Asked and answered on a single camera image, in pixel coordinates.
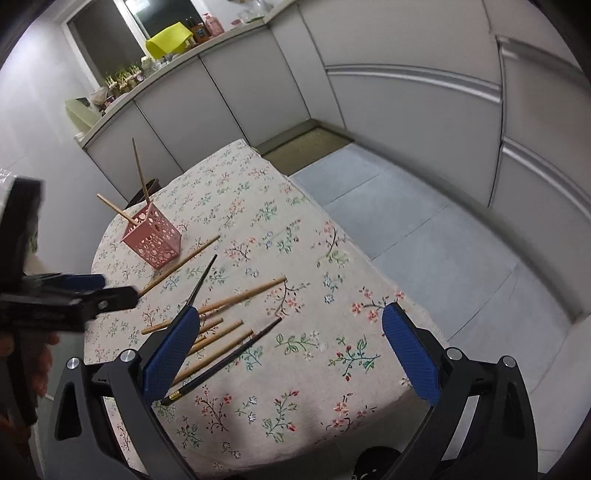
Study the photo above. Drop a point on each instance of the brown floor mat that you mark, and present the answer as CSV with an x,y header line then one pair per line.
x,y
300,147

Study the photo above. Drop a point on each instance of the yellow cloth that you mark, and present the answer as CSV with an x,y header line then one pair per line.
x,y
168,41

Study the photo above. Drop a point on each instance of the pink bottle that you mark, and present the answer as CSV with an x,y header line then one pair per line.
x,y
214,25

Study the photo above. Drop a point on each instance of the white base cabinets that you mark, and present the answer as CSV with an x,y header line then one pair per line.
x,y
184,101

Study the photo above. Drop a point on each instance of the pink perforated utensil holder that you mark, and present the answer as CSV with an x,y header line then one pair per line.
x,y
157,240

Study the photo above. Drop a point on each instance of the sprouting garlic plants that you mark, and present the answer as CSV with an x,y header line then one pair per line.
x,y
122,78

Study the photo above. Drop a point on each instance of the kitchen window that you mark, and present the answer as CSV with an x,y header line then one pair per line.
x,y
106,32

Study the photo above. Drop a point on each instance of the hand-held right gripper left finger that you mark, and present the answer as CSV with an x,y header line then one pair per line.
x,y
171,355

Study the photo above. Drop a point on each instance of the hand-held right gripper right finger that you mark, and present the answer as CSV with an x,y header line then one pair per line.
x,y
411,355

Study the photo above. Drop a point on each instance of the wooden chopstick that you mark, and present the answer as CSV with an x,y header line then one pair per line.
x,y
213,322
115,210
141,173
221,333
221,351
249,291
184,262

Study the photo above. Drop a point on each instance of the pale green box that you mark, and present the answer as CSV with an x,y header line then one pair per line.
x,y
81,115

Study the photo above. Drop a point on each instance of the person's left hand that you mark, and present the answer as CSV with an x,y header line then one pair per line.
x,y
45,364

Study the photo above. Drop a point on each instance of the glass jar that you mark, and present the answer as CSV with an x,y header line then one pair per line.
x,y
254,11

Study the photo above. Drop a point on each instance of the beige plastic bag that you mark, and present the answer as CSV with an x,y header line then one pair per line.
x,y
99,97

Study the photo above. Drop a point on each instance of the brown labelled jar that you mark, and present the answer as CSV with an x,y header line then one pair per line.
x,y
201,33

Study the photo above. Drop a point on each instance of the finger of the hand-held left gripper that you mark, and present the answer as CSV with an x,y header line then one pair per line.
x,y
83,281
113,299

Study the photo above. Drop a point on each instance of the floral tablecloth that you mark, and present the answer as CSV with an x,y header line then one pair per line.
x,y
300,397

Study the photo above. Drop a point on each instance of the black chopstick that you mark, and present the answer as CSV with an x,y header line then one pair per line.
x,y
203,280
231,354

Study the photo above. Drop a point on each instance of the white cabinets with silver rails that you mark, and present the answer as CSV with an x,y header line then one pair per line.
x,y
415,106

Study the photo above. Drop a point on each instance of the brown trash bin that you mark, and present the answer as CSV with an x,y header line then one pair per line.
x,y
152,187

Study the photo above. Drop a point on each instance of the pale green vegetable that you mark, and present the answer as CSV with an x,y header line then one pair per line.
x,y
147,63

